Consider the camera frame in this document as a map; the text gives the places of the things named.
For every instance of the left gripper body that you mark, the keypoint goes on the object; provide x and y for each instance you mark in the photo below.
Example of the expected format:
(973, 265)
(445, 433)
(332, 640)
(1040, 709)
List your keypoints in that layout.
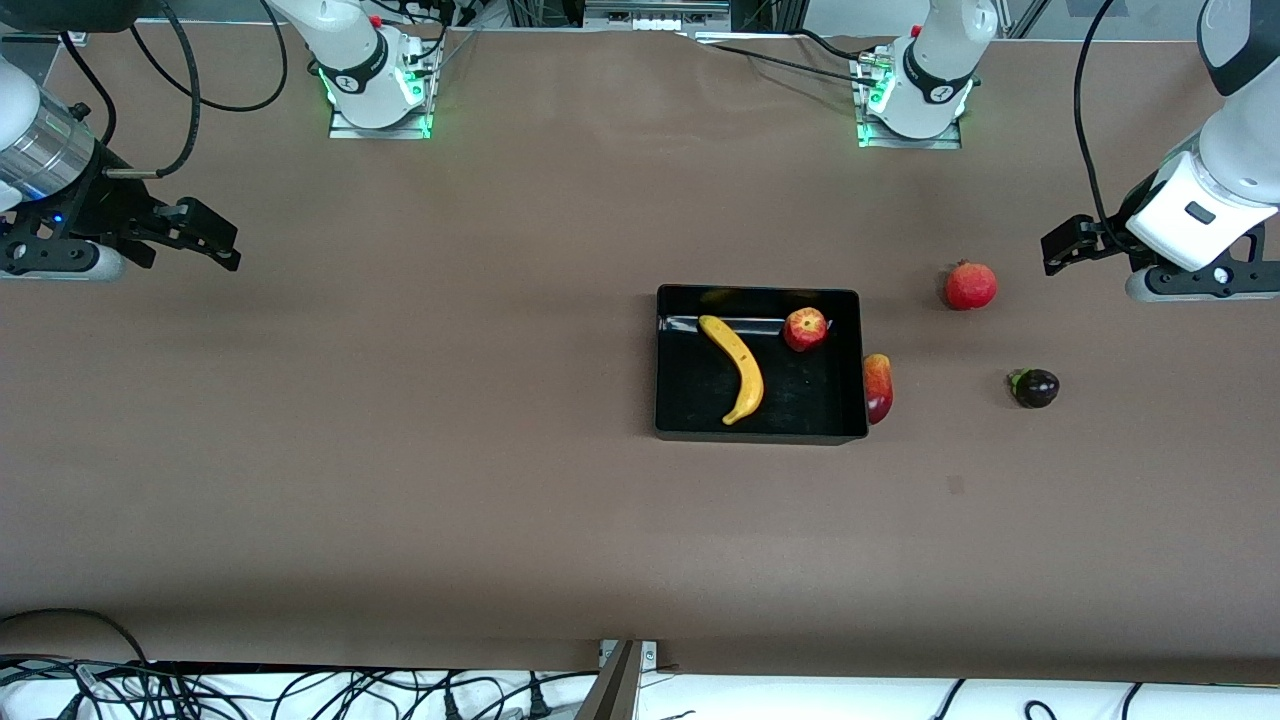
(1118, 232)

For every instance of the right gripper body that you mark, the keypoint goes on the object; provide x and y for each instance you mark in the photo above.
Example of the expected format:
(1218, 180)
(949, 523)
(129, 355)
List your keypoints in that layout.
(112, 203)

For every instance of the red yellow apple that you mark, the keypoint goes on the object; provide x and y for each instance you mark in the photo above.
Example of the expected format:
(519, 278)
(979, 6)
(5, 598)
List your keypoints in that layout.
(805, 330)

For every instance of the black plastic box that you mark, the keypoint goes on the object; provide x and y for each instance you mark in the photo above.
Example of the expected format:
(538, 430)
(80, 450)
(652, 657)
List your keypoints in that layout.
(800, 400)

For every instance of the yellow banana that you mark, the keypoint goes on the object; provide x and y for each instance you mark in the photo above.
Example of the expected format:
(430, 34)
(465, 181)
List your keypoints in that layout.
(745, 370)

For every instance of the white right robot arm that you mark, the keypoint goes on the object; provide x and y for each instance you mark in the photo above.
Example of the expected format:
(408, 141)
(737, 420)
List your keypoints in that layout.
(350, 50)

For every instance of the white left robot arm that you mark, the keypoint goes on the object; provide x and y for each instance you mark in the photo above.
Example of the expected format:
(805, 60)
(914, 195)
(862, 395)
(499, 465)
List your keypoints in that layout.
(940, 70)

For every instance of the red pomegranate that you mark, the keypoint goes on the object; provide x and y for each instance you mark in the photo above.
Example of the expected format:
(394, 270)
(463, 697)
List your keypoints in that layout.
(971, 287)

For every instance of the dark purple eggplant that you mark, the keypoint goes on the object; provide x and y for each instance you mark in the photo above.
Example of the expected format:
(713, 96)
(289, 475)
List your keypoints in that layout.
(1037, 389)

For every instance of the red yellow mango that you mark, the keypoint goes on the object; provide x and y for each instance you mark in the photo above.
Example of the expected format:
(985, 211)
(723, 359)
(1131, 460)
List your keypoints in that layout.
(880, 385)

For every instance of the brown table cover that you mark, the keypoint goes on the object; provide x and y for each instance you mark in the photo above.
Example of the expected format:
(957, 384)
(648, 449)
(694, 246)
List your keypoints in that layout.
(600, 550)

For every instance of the grey metal profile bar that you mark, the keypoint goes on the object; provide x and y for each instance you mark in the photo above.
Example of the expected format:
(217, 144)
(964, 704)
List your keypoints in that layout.
(612, 690)

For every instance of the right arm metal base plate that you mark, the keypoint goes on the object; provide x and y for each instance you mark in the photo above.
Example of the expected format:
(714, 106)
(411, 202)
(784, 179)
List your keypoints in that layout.
(345, 128)

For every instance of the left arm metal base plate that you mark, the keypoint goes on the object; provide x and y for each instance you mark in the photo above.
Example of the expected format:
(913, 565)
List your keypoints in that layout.
(900, 142)

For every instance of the small metal edge bracket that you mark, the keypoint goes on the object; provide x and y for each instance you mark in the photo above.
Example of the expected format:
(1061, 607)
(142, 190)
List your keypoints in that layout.
(650, 655)

